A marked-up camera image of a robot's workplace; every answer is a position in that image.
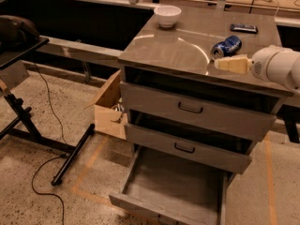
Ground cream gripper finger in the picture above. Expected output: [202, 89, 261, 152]
[214, 54, 251, 74]

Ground black metal stand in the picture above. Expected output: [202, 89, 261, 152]
[0, 37, 96, 187]

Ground grey metal rail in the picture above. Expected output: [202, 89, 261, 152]
[38, 37, 122, 68]

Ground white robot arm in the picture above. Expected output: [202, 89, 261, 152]
[214, 45, 300, 95]

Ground cardboard box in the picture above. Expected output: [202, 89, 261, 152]
[86, 70, 128, 140]

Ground wooden background table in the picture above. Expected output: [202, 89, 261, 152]
[180, 0, 300, 19]

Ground black floor cable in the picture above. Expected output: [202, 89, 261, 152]
[31, 63, 68, 225]

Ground grey middle drawer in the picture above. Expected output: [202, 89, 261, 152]
[124, 122, 253, 175]

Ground white bowl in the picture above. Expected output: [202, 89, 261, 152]
[154, 6, 182, 28]

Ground dark bag on stand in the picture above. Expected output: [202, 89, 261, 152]
[0, 15, 39, 52]

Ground grey top drawer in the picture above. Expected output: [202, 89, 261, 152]
[119, 81, 278, 143]

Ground grey open bottom drawer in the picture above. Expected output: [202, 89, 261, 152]
[110, 147, 227, 225]

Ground grey drawer cabinet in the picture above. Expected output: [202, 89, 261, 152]
[117, 5, 294, 186]

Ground blue pepsi can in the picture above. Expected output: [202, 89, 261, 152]
[211, 36, 242, 60]

